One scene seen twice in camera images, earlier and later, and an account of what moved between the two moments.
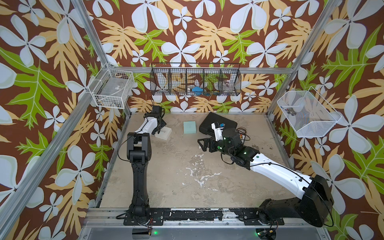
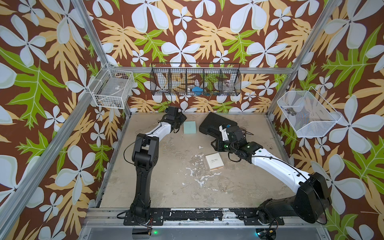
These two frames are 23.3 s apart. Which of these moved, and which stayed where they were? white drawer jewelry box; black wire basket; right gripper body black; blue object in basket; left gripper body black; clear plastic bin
Moved: left gripper body black; white drawer jewelry box
Stayed: clear plastic bin; right gripper body black; black wire basket; blue object in basket
